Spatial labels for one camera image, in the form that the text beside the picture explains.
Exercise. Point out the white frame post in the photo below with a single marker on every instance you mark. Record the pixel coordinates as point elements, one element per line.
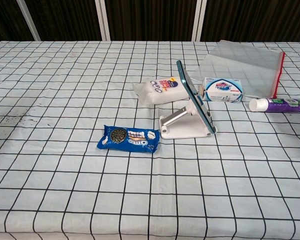
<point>103,20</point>
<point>198,20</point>
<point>28,20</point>

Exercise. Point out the white and blue soap box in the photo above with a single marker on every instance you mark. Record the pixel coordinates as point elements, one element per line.
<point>222,93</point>

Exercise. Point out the white black checkered tablecloth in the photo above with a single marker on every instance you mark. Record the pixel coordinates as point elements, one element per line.
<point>65,175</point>

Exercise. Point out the blue Oreo cookie pack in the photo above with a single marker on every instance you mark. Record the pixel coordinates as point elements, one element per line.
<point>137,144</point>

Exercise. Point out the white tissue pack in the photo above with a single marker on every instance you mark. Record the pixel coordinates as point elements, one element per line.
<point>162,94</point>

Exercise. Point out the teal smartphone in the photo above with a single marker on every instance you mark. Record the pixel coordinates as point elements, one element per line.
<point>195,100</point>

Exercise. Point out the clear zip bag red zipper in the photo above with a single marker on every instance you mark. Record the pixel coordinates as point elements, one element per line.
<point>240,62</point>

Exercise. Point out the white folding phone stand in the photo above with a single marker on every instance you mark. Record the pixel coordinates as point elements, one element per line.
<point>180,130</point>

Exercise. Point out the purple toothpaste tube white cap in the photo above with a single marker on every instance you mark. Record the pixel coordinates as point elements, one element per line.
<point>282,105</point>

